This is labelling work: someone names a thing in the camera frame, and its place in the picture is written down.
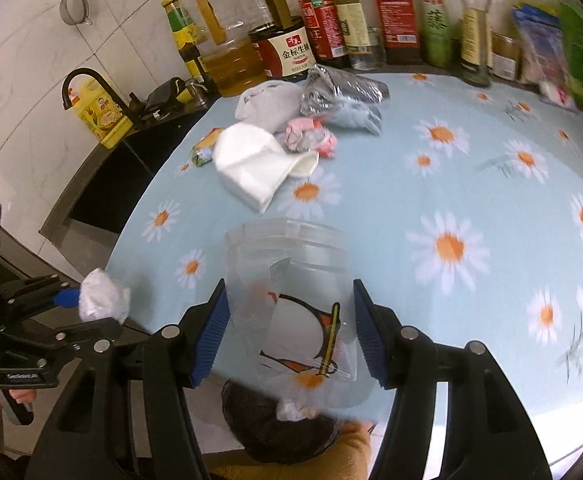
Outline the tissue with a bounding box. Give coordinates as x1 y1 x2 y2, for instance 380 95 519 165
78 268 131 324

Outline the clear plastic cup with print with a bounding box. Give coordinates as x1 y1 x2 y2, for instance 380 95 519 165
224 217 357 392

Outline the white knitted cloth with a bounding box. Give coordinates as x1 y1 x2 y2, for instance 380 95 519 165
235 80 303 133

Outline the black kitchen sink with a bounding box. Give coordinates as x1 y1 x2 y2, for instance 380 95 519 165
40 105 209 275

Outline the black wicker trash bin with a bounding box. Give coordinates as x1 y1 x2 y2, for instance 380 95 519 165
221 380 343 465

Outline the light blue daisy tablecloth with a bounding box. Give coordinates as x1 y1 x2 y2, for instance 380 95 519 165
104 71 583 461

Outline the white paper bag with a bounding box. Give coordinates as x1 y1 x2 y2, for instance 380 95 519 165
213 122 320 214

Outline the yellow dish soap bottle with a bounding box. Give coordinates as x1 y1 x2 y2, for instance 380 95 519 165
70 88 133 150

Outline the green yellow snack wrapper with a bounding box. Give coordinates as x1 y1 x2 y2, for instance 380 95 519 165
190 128 224 167

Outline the black faucet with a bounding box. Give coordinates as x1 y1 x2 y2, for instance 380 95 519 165
61 67 142 127

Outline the pink white crumpled wrapper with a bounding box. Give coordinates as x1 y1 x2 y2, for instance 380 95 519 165
282 117 338 158

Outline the black yellow object by sink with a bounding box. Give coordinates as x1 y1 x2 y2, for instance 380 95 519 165
128 77 192 119

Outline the silver foil wrapper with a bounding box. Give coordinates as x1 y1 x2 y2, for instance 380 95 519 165
300 65 390 136

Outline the steel soap dispenser pump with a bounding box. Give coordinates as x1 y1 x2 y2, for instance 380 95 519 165
185 78 210 108

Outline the large cooking oil jug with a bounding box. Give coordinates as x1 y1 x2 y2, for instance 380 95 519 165
185 0 266 98

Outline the green yellow label bottle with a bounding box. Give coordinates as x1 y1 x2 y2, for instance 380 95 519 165
162 0 218 93

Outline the metal mesh strainer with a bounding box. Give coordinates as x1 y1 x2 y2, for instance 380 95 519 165
59 0 92 26

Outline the cream label vinegar bottle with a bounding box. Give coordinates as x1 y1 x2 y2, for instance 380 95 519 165
334 0 384 72

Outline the sesame oil bottle gold cap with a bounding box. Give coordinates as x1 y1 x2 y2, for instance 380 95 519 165
461 0 492 88

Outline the small brown jar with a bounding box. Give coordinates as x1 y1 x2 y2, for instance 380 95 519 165
491 32 520 81

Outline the green label small bottle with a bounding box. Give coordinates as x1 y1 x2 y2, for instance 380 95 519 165
421 0 452 68

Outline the dark soy sauce jug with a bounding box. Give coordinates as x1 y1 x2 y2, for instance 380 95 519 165
238 0 315 82

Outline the clear bottle red label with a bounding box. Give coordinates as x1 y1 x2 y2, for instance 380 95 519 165
374 0 421 65

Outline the red label sauce bottle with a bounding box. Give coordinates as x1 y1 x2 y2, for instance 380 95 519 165
298 0 350 68

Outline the blue white snack packet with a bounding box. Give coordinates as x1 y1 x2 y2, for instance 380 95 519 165
512 3 576 110

